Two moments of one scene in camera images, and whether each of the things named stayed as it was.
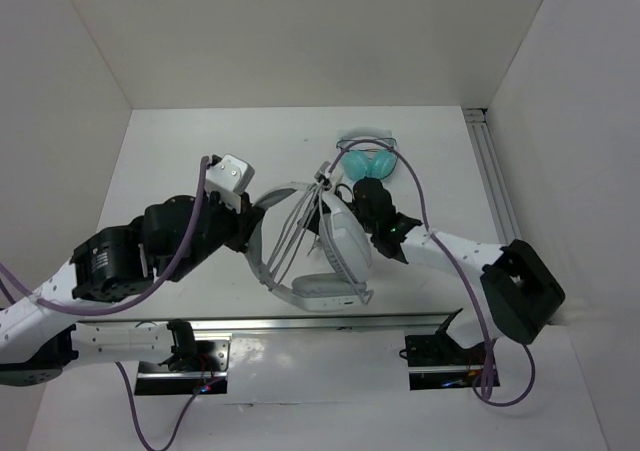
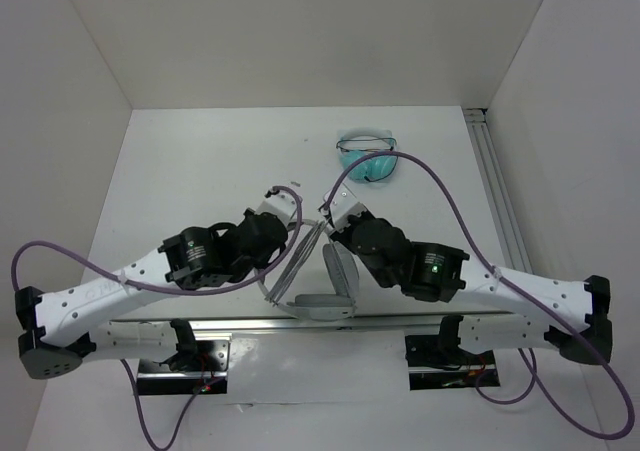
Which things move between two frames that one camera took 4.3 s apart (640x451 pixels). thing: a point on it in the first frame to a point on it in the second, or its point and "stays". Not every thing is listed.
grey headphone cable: (295, 233) to (298, 256)
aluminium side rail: (486, 153) stays
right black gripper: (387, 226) to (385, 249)
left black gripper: (243, 224) to (264, 263)
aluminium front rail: (329, 323) stays
